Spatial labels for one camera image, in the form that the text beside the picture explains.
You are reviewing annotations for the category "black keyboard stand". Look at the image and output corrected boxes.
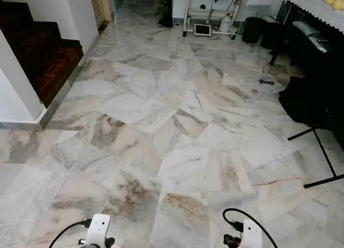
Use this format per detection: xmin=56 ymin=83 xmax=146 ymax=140
xmin=287 ymin=127 xmax=344 ymax=189

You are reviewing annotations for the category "black fabric bag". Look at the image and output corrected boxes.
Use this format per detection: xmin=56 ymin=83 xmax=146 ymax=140
xmin=278 ymin=75 xmax=344 ymax=134

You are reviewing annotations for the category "dark wooden staircase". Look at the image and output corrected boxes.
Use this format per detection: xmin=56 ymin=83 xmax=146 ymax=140
xmin=0 ymin=1 xmax=84 ymax=107

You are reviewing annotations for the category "black round bin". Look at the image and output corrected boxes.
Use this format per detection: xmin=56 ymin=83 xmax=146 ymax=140
xmin=241 ymin=17 xmax=267 ymax=44
xmin=261 ymin=21 xmax=286 ymax=49

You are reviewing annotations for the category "small white framed tablet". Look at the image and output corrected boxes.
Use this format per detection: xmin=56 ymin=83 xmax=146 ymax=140
xmin=193 ymin=24 xmax=212 ymax=37

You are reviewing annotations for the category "white plastic jug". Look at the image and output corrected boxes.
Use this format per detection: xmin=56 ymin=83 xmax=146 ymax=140
xmin=219 ymin=14 xmax=233 ymax=34

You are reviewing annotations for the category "black electric keyboard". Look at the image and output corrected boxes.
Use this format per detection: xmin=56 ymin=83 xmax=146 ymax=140
xmin=290 ymin=20 xmax=344 ymax=74

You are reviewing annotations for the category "white metal cart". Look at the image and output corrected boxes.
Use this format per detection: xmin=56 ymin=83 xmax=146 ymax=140
xmin=182 ymin=0 xmax=243 ymax=40

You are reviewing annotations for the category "light wooden door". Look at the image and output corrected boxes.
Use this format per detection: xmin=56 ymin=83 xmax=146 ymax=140
xmin=89 ymin=0 xmax=113 ymax=29

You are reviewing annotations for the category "tall black upright stand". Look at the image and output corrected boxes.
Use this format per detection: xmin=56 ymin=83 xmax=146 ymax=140
xmin=158 ymin=0 xmax=176 ymax=29

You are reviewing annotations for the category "white lace tablecloth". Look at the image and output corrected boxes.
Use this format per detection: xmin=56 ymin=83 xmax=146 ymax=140
xmin=284 ymin=0 xmax=344 ymax=33

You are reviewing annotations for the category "yellow plush toy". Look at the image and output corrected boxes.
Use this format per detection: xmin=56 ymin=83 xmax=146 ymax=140
xmin=325 ymin=0 xmax=344 ymax=11

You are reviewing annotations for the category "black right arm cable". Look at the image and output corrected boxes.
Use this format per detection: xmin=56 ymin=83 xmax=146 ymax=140
xmin=222 ymin=208 xmax=279 ymax=248

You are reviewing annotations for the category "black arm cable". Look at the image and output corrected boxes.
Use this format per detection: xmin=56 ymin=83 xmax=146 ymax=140
xmin=48 ymin=219 xmax=92 ymax=248
xmin=222 ymin=208 xmax=279 ymax=248

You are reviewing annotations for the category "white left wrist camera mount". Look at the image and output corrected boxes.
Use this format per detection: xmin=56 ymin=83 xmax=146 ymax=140
xmin=86 ymin=214 xmax=111 ymax=248

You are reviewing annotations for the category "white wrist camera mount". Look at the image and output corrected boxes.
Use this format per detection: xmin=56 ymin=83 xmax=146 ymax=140
xmin=86 ymin=214 xmax=111 ymax=248
xmin=241 ymin=218 xmax=263 ymax=248

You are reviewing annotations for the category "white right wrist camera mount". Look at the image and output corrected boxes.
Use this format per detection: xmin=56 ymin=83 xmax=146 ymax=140
xmin=241 ymin=218 xmax=263 ymax=248

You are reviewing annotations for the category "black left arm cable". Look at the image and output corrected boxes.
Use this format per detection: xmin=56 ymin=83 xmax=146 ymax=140
xmin=48 ymin=219 xmax=92 ymax=248

